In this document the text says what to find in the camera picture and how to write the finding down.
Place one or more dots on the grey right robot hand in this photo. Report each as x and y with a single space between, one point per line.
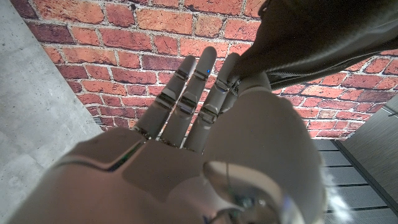
186 161

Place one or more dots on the black backpack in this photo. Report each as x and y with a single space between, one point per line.
311 34

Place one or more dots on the red brick printed backdrop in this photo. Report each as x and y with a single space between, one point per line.
140 62

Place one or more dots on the dark slatted wall panel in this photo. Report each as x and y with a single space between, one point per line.
360 174

